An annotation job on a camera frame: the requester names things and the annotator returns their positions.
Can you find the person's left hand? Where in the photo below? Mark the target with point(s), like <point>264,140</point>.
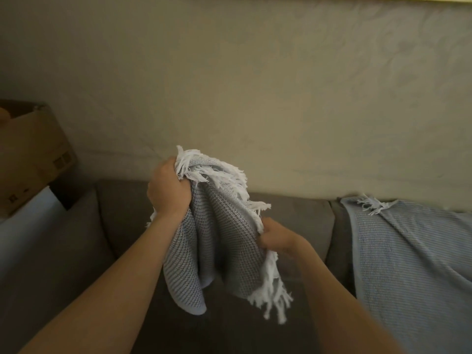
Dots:
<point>167,191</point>

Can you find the person's right hand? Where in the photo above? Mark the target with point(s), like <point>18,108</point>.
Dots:
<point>278,237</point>

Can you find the person's left thumb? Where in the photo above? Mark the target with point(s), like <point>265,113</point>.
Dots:
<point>184,187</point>

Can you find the person's right fingers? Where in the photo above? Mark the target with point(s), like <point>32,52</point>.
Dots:
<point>263,235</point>

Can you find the blue fringed woven towel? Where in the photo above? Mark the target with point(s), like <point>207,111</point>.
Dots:
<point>217,239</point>

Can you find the person's left forearm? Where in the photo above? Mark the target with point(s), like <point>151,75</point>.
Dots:
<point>99,287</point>

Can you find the person's right forearm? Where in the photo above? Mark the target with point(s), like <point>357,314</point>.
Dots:
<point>332,302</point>

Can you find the grey fabric sofa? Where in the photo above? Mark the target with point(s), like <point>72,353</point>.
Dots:
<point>121,254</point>

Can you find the blue fringed woven blanket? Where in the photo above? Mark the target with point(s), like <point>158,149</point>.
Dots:
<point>413,269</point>

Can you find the brown cardboard box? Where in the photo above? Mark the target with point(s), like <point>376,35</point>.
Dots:
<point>27,154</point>

